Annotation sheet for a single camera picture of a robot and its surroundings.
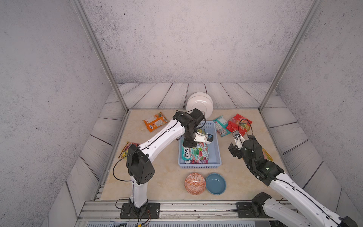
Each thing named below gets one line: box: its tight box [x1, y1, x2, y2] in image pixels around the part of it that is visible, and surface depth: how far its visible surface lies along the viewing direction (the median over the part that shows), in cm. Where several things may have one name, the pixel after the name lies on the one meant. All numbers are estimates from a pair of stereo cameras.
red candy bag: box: [225, 113, 253, 137], surface depth 106 cm
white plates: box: [186, 91, 214, 120], surface depth 106 cm
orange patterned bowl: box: [184, 172, 207, 196], surface depth 82 cm
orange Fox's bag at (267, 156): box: [262, 147, 274, 162], surface depth 94 cm
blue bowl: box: [205, 173, 227, 196], surface depth 82 cm
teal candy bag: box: [212, 115, 232, 137], surface depth 110 cm
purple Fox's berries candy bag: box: [184, 159, 209, 165], surface depth 91 cm
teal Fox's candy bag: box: [181, 141, 210, 161], surface depth 82 cm
